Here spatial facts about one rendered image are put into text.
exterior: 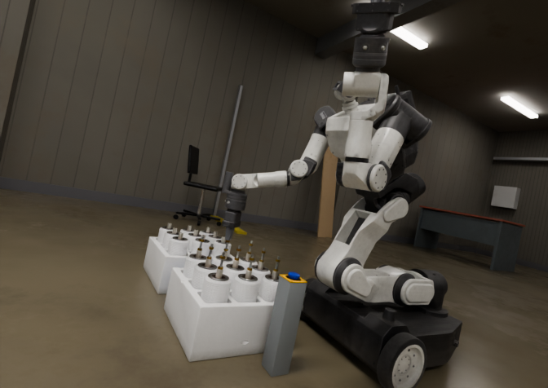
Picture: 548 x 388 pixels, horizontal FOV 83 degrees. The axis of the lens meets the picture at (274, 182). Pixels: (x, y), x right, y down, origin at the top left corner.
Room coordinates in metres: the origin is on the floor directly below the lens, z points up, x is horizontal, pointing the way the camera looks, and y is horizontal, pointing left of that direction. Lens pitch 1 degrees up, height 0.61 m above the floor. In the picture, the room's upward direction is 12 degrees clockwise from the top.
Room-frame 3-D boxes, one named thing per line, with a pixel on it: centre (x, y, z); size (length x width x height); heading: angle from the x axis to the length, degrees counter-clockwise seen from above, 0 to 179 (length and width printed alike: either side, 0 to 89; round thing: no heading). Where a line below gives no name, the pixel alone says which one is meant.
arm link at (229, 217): (1.37, 0.15, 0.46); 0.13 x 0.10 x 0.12; 168
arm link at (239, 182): (1.36, 0.16, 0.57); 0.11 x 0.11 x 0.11; 3
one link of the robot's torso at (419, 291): (1.44, -0.67, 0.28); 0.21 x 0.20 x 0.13; 119
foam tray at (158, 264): (1.73, 0.37, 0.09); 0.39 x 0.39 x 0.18; 33
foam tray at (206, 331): (1.27, 0.09, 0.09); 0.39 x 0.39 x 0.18; 31
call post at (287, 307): (1.06, -0.13, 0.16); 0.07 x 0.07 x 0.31; 31
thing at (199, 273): (1.21, 0.19, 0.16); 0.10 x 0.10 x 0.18
